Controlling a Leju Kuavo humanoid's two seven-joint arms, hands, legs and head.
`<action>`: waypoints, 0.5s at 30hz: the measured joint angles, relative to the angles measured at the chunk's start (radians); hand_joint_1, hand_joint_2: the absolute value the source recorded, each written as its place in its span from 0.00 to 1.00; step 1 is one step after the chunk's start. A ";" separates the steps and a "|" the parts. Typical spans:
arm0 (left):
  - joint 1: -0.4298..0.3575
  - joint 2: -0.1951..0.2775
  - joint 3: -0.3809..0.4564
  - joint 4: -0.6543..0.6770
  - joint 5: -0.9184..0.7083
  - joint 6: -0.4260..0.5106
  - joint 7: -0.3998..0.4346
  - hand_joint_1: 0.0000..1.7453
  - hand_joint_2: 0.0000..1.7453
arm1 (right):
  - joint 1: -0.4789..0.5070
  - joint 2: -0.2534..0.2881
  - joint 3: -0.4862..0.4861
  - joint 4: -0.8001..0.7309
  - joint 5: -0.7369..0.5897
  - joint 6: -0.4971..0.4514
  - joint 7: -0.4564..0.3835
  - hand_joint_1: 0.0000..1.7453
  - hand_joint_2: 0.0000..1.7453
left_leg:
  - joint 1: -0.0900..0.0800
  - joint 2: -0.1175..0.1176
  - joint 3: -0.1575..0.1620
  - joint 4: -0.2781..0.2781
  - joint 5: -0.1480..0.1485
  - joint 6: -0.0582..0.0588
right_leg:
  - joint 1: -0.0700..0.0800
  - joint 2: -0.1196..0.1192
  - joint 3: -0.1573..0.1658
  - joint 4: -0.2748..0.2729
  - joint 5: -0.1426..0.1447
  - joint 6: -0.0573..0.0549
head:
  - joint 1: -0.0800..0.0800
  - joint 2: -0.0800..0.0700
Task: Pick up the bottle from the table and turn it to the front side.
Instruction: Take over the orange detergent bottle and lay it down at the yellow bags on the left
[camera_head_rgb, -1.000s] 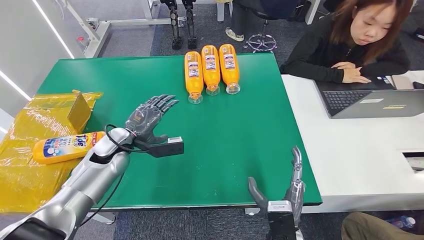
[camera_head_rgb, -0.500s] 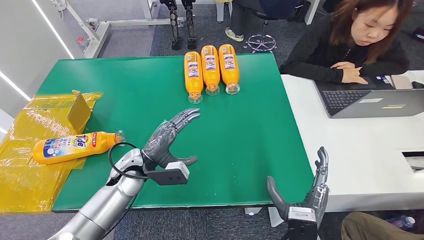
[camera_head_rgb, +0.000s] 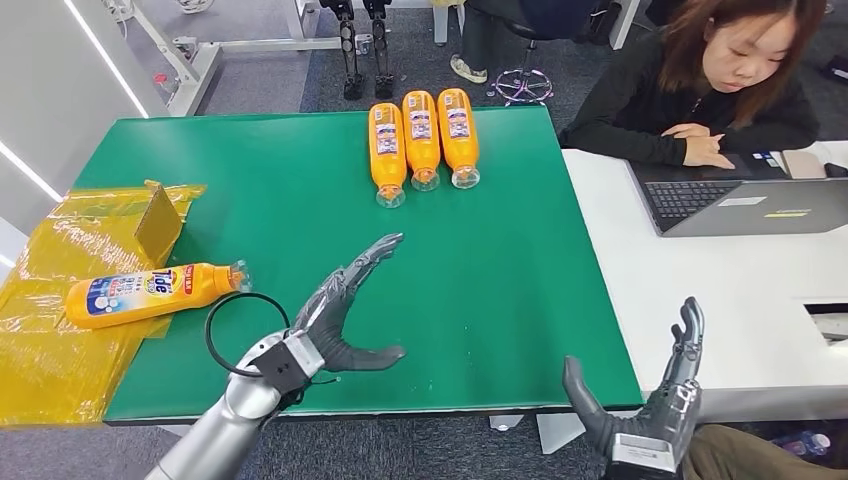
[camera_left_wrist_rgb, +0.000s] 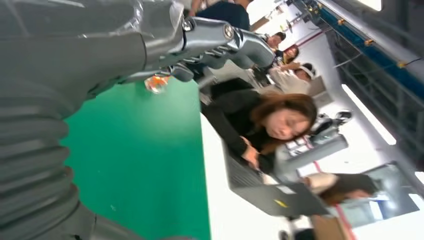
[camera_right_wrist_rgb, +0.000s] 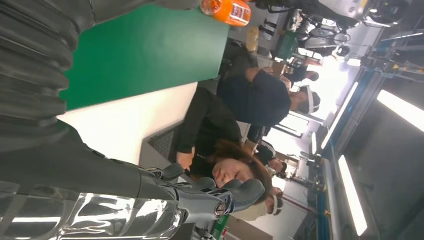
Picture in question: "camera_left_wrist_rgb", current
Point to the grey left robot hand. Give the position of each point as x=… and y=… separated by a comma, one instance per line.
x=82, y=49

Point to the orange detergent bottle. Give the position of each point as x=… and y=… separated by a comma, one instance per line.
x=157, y=84

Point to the person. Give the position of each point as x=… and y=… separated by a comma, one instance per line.
x=232, y=119
x=344, y=187
x=290, y=54
x=294, y=79
x=225, y=15
x=277, y=39

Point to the grey laptop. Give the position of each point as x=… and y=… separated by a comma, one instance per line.
x=281, y=198

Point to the grey cylindrical machine part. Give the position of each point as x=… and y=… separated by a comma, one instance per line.
x=308, y=154

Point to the brown cardboard box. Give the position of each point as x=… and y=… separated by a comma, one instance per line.
x=331, y=229

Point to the ceiling light strip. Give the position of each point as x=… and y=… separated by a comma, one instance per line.
x=369, y=114

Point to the dark computer monitor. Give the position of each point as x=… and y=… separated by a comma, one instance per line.
x=394, y=195

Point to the blue overhead beam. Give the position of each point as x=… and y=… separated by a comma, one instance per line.
x=371, y=43

